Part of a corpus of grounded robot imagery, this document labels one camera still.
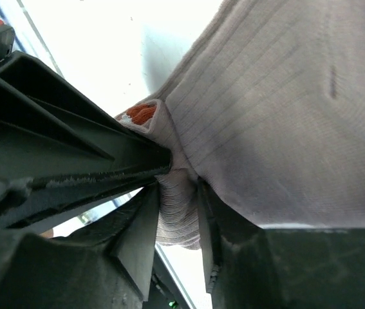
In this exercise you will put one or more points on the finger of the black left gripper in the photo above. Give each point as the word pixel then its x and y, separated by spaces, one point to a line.
pixel 27 201
pixel 49 129

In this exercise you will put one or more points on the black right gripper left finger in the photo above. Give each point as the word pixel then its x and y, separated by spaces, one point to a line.
pixel 106 264

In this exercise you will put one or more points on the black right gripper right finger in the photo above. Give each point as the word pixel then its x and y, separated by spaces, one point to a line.
pixel 249 267

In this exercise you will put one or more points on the beige sock with rust stripes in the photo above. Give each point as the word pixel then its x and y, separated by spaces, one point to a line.
pixel 268 107

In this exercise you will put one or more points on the aluminium extrusion rail frame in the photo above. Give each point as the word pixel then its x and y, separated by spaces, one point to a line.
pixel 117 53

